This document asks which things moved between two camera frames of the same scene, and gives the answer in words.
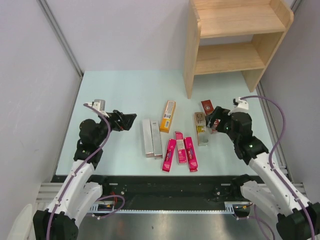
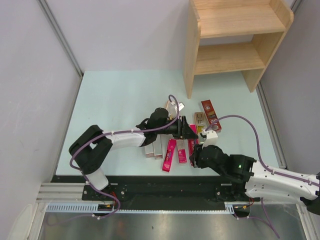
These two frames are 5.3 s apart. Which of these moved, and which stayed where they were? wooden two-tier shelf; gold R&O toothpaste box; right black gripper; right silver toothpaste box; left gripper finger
Moved: right black gripper; left gripper finger
Stayed: right silver toothpaste box; gold R&O toothpaste box; wooden two-tier shelf
